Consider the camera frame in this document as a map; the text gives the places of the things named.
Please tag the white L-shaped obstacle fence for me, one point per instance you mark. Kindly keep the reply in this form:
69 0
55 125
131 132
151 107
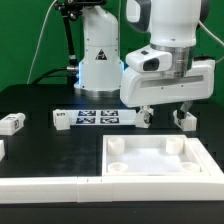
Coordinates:
118 188

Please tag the white marker tag strip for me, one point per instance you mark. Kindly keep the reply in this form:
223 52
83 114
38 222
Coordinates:
103 117

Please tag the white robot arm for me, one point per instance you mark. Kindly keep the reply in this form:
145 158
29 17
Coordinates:
156 24

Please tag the black camera stand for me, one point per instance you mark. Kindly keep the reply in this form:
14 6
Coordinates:
71 10

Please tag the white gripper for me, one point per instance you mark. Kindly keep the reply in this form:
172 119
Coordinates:
159 77

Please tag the white square tabletop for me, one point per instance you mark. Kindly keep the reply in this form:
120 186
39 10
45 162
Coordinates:
150 155

